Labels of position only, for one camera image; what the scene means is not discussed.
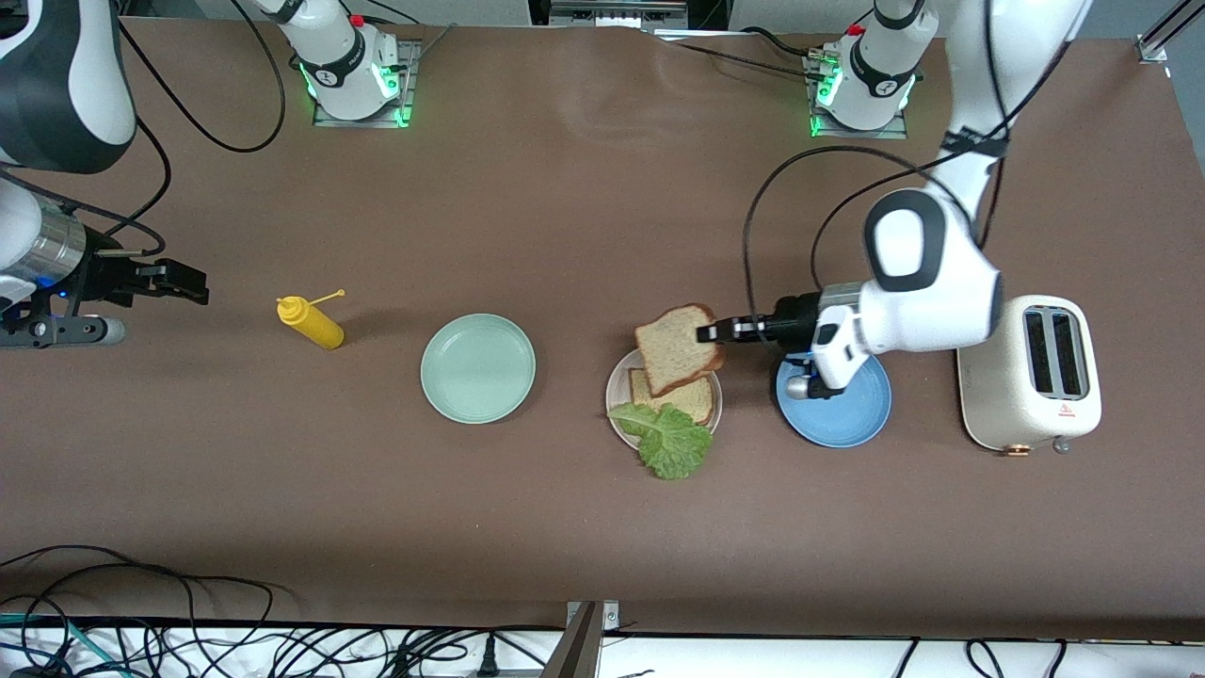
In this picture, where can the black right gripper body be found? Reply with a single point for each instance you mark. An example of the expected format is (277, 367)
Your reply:
(102, 278)

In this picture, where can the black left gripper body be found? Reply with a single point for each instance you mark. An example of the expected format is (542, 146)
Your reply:
(793, 323)

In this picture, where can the dark crust bread slice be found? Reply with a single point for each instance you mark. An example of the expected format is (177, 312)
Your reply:
(673, 353)

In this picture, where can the light brown bread slice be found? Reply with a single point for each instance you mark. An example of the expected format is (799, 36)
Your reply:
(697, 400)

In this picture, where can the green lettuce leaf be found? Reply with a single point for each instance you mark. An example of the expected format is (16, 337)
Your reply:
(673, 447)

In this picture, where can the yellow squeeze bottle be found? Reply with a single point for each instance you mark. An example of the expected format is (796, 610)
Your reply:
(315, 325)

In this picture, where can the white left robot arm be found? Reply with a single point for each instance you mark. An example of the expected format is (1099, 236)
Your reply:
(941, 292)

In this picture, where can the blue plate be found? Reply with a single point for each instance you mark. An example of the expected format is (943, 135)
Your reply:
(847, 424)

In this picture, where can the beige plate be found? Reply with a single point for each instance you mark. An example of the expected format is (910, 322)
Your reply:
(617, 405)

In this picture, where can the mint green plate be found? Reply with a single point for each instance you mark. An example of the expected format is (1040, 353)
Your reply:
(477, 369)

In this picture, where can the brown table cover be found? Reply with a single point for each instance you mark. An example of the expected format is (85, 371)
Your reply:
(602, 235)

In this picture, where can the white toaster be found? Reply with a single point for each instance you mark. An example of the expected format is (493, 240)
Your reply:
(1036, 395)

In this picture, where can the black power plug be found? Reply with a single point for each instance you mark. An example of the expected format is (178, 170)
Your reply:
(487, 661)

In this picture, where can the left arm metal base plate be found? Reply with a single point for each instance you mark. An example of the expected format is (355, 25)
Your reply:
(847, 135)

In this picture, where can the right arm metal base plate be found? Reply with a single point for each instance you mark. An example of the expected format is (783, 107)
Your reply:
(411, 56)

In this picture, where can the silver aluminium rail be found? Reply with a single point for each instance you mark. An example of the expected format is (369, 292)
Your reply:
(617, 11)

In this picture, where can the grey metal table bracket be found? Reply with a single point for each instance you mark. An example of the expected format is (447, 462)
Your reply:
(579, 650)

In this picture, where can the aluminium frame profile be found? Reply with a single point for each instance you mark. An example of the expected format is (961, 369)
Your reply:
(1163, 38)

